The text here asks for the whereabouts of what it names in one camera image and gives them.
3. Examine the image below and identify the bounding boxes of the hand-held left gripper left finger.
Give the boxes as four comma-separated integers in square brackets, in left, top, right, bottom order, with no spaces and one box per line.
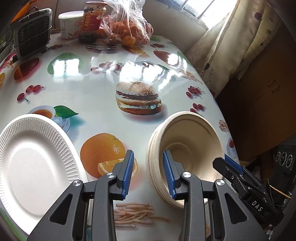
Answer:
[26,149,135,241]

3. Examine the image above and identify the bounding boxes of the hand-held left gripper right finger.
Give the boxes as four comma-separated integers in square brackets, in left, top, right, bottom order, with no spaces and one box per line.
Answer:
[162,150,270,241]

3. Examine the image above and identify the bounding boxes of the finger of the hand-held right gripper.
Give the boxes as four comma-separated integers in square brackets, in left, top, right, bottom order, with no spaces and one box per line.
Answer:
[224,154,244,174]
[213,158,241,186]

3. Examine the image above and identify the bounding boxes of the brown wooden cabinet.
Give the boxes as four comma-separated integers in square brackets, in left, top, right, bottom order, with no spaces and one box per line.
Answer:
[215,21,296,160]

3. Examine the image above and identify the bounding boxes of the food printed tablecloth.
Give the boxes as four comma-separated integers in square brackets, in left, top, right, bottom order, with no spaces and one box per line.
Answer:
[0,35,241,241]

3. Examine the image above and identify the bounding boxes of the cream dotted curtain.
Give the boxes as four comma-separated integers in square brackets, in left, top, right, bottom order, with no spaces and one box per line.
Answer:
[185,0,285,98]

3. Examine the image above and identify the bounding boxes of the clear plastic bag of oranges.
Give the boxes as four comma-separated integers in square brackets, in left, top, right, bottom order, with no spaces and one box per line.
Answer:
[99,0,154,47]

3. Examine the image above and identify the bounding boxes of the white plastic tub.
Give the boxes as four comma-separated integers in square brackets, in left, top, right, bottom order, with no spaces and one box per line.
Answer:
[58,11,85,40]

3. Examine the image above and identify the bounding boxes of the grey fan heater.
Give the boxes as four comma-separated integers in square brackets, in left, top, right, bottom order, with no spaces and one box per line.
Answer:
[14,8,52,59]

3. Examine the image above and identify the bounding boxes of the glass jar with red label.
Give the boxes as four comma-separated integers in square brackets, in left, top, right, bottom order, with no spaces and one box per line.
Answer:
[78,1,107,43]

